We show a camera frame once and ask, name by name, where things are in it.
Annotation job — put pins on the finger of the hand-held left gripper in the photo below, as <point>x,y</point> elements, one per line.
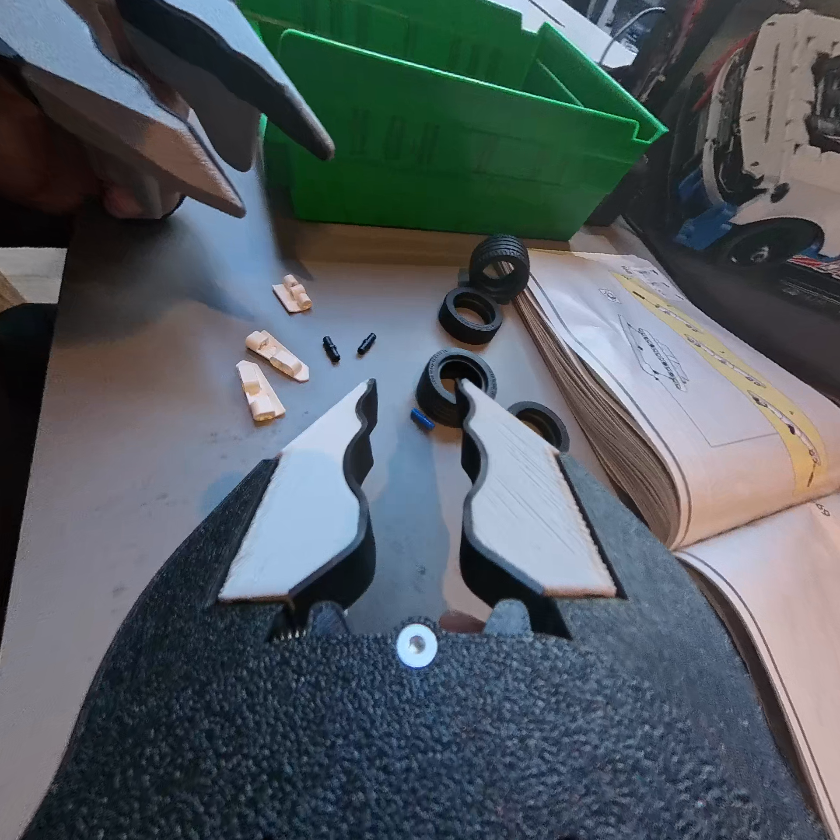
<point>249,98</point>
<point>118,111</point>

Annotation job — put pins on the white toy brick piece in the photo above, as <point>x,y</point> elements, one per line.
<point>259,394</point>
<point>279,358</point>
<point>292,298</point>

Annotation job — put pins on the blue toy pin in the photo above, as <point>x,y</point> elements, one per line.
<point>422,418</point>

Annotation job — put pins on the person's torso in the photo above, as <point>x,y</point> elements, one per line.
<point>19,426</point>

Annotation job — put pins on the grey desk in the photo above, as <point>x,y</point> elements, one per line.
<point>164,315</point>

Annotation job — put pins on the tan wooden board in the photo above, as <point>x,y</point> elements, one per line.
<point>394,246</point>

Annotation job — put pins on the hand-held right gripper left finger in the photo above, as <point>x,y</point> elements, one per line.
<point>295,518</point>

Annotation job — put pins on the green plastic bin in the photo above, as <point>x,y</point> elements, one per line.
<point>426,164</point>

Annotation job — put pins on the person's left hand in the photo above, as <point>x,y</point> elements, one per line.
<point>52,151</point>

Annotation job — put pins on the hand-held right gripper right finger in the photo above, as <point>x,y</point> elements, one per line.
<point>525,512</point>

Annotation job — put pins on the black rubber toy tire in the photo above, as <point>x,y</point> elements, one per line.
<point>433,394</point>
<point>558,426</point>
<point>499,244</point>
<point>453,328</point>

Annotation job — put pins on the black toy pin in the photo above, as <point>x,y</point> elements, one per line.
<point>331,349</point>
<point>366,344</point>

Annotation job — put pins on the black toy car box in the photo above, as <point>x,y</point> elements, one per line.
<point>774,118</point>

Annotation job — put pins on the open instruction book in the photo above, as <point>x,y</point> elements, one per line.
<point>709,367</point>

